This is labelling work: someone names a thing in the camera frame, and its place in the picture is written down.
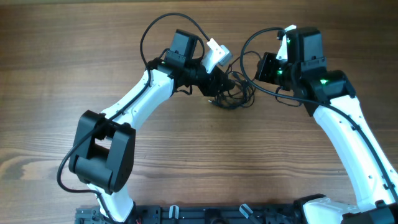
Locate camera black cable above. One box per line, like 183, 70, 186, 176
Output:
56, 12, 212, 223
239, 27, 398, 203

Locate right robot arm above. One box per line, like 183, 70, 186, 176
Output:
254, 26, 397, 223

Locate black usb cable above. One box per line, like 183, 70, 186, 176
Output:
208, 50, 264, 110

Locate right camera black cable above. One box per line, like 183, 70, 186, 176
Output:
239, 27, 398, 203

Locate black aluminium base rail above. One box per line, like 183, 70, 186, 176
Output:
74, 203, 299, 224

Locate left camera black cable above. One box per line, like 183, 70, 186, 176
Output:
56, 12, 212, 223

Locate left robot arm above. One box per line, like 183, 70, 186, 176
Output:
68, 30, 234, 223

